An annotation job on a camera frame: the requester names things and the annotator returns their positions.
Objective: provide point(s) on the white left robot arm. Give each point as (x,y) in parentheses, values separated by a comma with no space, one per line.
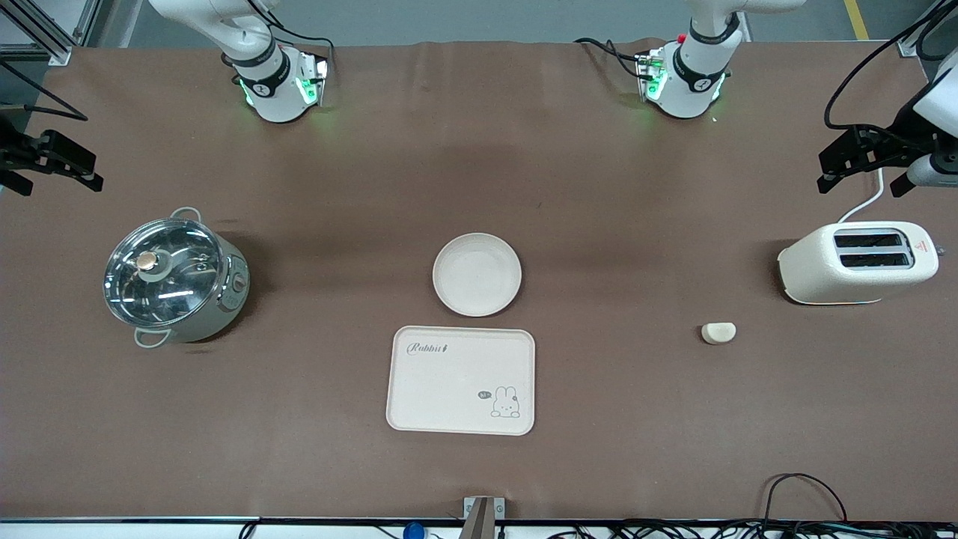
(692,82)

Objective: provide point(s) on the brown table cover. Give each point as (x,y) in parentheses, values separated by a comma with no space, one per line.
(479,165)

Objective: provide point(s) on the white steamed bun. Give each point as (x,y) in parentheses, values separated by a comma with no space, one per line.
(718,333)

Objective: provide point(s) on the cream two-slot toaster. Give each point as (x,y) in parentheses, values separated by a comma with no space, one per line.
(816,273)

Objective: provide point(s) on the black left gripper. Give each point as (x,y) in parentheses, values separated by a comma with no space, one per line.
(902,132)

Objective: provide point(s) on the cream rabbit print tray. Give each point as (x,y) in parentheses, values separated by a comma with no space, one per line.
(449,389)

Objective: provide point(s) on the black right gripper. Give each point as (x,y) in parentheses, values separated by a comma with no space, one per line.
(16,153)

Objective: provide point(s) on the grey metal camera bracket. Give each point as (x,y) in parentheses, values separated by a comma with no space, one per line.
(483,516)

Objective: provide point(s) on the aluminium frame profile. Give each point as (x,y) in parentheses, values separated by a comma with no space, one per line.
(917,37)
(45,41)

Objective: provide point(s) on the round cream plate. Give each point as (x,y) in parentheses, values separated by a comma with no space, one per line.
(477,275)

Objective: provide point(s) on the small blue round object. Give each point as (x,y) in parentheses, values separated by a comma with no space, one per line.
(413,531)

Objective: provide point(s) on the steel pot with glass lid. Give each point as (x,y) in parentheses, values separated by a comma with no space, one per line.
(172,277)

